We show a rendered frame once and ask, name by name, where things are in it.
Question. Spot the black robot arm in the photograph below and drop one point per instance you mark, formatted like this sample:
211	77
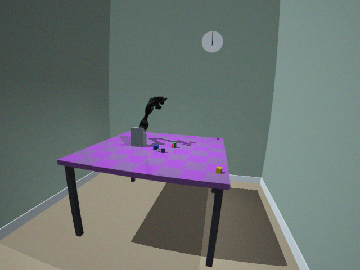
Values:
144	123

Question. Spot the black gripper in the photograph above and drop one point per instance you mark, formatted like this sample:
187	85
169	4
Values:
158	100

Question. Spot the small yellow block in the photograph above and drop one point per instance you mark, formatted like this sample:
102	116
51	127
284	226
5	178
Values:
219	169

